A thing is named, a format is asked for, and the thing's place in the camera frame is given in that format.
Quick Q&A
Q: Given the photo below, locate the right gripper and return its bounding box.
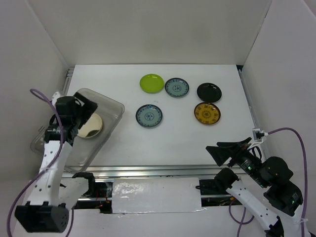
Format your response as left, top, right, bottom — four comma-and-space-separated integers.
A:
204, 135, 268, 186

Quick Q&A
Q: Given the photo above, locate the cream plate with flower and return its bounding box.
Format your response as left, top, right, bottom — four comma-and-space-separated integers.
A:
78, 113, 103, 139

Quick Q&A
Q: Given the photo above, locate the yellow brown patterned plate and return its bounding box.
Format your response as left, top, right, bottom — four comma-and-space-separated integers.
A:
194, 102, 221, 125

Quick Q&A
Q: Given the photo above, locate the blue patterned plate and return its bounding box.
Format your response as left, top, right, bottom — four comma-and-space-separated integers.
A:
164, 78, 190, 98
135, 104, 163, 128

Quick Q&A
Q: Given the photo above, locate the black plate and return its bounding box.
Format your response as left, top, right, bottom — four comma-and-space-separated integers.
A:
197, 82, 222, 103

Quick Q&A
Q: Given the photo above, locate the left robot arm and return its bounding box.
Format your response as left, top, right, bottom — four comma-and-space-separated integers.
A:
7, 89, 98, 233

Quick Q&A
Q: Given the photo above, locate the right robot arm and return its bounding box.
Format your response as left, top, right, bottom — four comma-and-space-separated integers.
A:
206, 138, 312, 237

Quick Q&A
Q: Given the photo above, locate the clear plastic bin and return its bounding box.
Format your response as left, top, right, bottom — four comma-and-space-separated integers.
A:
31, 88, 125, 174

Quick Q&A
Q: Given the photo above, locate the green plate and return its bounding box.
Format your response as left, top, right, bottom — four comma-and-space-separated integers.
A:
140, 74, 164, 93

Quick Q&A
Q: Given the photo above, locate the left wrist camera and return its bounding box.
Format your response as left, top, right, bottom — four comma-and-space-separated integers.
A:
51, 91, 62, 107

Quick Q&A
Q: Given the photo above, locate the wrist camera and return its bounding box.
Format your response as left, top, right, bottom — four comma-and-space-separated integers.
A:
51, 91, 62, 107
248, 128, 268, 149

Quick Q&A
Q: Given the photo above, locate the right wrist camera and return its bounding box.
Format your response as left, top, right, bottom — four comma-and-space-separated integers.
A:
248, 128, 268, 149

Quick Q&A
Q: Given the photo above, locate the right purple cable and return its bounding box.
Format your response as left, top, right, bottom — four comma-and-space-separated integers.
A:
228, 127, 308, 237

